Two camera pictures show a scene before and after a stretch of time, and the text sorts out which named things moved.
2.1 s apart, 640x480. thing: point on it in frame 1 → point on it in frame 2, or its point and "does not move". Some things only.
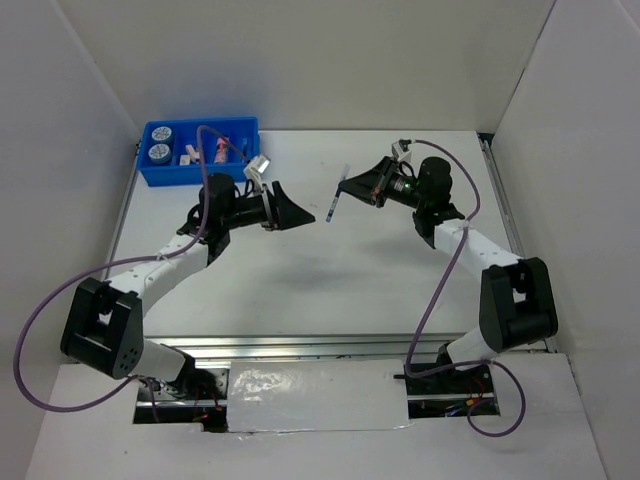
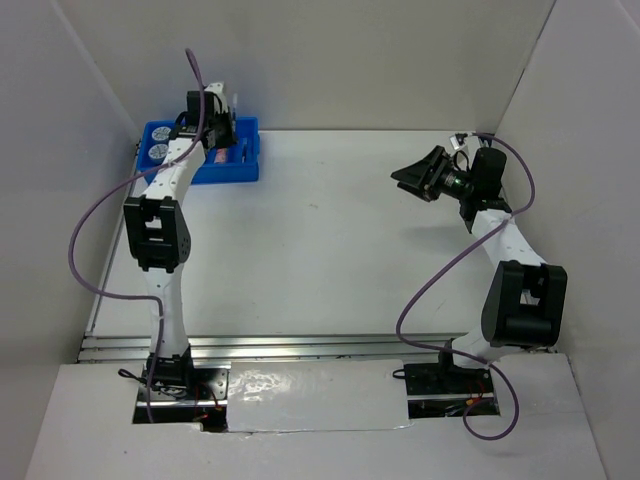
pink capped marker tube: (221, 153) does not move
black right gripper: (371, 186) → (427, 173)
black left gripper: (286, 213) → (230, 138)
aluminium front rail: (309, 347) does not move
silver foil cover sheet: (316, 394) does not move
